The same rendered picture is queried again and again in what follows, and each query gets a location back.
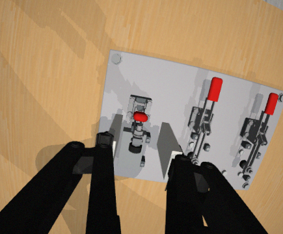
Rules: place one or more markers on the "grey toggle clamp with red handle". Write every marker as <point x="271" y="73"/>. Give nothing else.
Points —
<point x="138" y="112"/>

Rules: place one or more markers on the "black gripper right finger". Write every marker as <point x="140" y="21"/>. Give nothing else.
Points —
<point x="194" y="191"/>

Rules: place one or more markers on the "grey fixture plate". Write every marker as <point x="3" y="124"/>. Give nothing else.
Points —
<point x="175" y="88"/>

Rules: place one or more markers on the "grey rectangular plate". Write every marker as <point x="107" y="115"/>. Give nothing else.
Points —
<point x="126" y="158"/>

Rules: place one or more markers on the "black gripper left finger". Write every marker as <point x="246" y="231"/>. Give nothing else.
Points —
<point x="35" y="208"/>

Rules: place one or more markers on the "black toggle clamp with red handle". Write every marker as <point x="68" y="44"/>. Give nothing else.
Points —
<point x="255" y="132"/>

